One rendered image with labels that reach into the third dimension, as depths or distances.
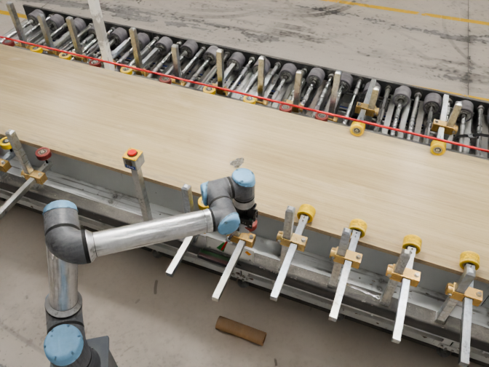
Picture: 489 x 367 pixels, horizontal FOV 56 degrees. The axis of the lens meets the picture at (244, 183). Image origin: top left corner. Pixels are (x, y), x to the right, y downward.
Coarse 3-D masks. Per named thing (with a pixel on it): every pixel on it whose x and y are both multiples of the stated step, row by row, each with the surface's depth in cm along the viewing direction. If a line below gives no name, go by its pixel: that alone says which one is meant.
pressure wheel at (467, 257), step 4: (464, 252) 204; (468, 252) 203; (472, 252) 202; (460, 256) 206; (464, 256) 202; (468, 256) 201; (472, 256) 201; (476, 256) 201; (460, 260) 204; (464, 260) 201; (468, 260) 200; (472, 260) 199; (476, 260) 200; (460, 264) 204; (464, 264) 203; (472, 264) 201; (476, 264) 200; (476, 268) 201
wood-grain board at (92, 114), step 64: (0, 64) 318; (64, 64) 318; (0, 128) 271; (64, 128) 271; (128, 128) 271; (192, 128) 272; (256, 128) 272; (320, 128) 272; (192, 192) 238; (256, 192) 237; (320, 192) 237; (384, 192) 237; (448, 192) 237; (448, 256) 210
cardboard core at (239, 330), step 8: (224, 320) 276; (232, 320) 278; (216, 328) 278; (224, 328) 275; (232, 328) 274; (240, 328) 273; (248, 328) 273; (240, 336) 273; (248, 336) 271; (256, 336) 270; (264, 336) 270
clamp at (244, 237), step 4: (228, 236) 223; (236, 236) 221; (240, 236) 221; (244, 236) 221; (248, 236) 221; (232, 240) 224; (236, 240) 223; (244, 240) 220; (248, 240) 220; (252, 240) 220; (248, 244) 221; (252, 244) 220
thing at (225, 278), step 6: (240, 240) 221; (240, 246) 219; (234, 252) 216; (240, 252) 217; (234, 258) 214; (228, 264) 212; (234, 264) 212; (228, 270) 210; (222, 276) 207; (228, 276) 208; (222, 282) 205; (216, 288) 203; (222, 288) 203; (216, 294) 201; (216, 300) 201
